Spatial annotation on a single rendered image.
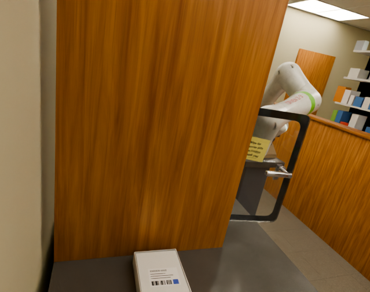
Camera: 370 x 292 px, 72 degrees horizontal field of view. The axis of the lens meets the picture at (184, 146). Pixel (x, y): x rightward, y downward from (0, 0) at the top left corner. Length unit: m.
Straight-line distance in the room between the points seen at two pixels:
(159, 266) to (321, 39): 5.47
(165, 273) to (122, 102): 0.43
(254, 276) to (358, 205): 2.07
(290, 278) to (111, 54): 0.77
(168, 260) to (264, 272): 0.30
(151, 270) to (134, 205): 0.16
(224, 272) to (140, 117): 0.50
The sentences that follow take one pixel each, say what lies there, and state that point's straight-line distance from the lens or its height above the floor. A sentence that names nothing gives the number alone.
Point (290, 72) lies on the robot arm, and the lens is 1.37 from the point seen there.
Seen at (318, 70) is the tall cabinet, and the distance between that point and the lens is 5.87.
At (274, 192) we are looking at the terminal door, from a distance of 0.94.
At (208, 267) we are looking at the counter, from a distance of 0.81.
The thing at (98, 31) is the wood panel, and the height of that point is 1.51.
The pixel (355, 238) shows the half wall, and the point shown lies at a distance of 2.89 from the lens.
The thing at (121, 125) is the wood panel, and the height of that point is 1.32.
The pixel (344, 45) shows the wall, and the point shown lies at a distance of 6.26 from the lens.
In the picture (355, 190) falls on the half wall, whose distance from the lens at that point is 2.82.
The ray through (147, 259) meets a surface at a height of 0.98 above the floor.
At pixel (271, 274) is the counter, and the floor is 0.94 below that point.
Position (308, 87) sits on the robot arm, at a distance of 1.38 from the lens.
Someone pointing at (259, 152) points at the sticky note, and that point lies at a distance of 0.85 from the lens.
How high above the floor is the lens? 1.49
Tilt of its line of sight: 19 degrees down
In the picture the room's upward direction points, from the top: 10 degrees clockwise
